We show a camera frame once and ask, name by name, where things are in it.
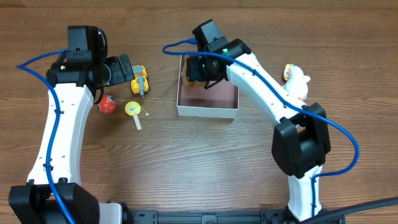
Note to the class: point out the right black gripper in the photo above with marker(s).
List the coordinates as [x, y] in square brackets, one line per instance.
[191, 72]

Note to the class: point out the white plush duck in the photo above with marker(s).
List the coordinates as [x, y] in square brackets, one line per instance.
[296, 82]

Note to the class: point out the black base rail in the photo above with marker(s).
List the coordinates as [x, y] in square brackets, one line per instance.
[279, 216]

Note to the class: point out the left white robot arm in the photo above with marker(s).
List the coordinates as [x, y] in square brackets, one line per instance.
[53, 191]

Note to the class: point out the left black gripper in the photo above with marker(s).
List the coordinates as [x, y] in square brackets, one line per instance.
[125, 68]

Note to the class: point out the white cardboard box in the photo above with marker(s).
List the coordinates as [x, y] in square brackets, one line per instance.
[220, 101]

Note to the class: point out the brown plush toy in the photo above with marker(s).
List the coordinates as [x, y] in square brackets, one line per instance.
[184, 78]

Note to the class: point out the yellow toy truck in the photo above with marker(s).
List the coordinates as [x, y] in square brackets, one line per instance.
[140, 84]

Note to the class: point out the yellow toy pellet drum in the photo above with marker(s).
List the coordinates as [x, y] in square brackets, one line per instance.
[133, 109]

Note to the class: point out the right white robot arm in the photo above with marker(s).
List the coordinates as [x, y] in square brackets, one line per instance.
[300, 140]

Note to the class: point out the red toy ball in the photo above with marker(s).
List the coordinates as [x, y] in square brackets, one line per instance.
[107, 104]

